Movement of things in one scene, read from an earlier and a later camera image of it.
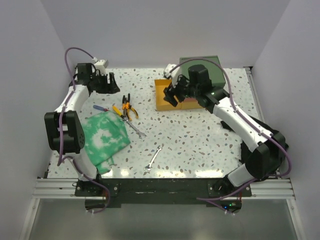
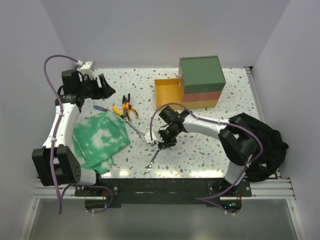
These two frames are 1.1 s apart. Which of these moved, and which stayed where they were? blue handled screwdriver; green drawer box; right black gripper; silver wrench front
Moved: right black gripper
Stayed: silver wrench front; blue handled screwdriver; green drawer box
